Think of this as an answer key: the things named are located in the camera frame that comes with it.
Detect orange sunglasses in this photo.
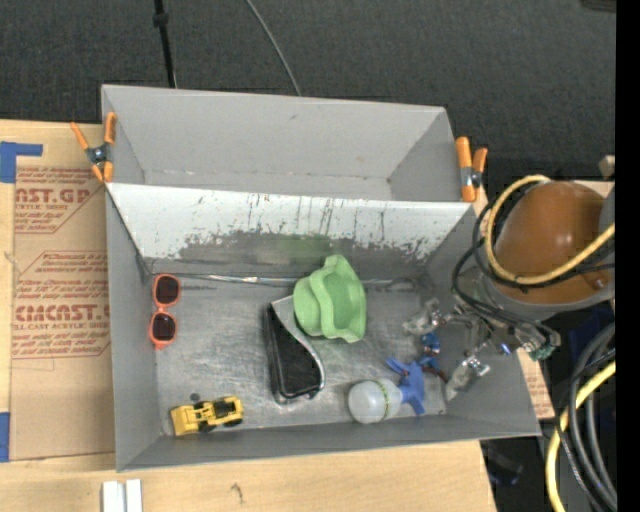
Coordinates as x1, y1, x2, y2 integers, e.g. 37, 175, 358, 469
148, 272, 182, 351

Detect blue and red toy figure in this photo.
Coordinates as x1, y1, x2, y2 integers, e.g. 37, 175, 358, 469
417, 329, 450, 384

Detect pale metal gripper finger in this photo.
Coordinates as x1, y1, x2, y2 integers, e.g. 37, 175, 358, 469
443, 353, 492, 403
402, 298, 448, 337

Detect brown cardboard board red print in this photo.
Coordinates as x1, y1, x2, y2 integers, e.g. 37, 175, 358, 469
0, 118, 557, 462

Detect yellow toy truck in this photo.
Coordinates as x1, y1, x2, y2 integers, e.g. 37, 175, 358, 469
169, 394, 245, 437

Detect white light bulb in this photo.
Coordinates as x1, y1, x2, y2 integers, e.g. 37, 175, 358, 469
347, 378, 404, 425

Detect green plastic hat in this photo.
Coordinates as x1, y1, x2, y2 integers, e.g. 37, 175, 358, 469
292, 253, 369, 345

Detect grey metal bin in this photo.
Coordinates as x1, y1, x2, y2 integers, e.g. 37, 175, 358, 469
99, 83, 544, 474

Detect blue plastic toy piece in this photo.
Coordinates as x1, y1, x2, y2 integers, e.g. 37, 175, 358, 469
384, 355, 427, 416

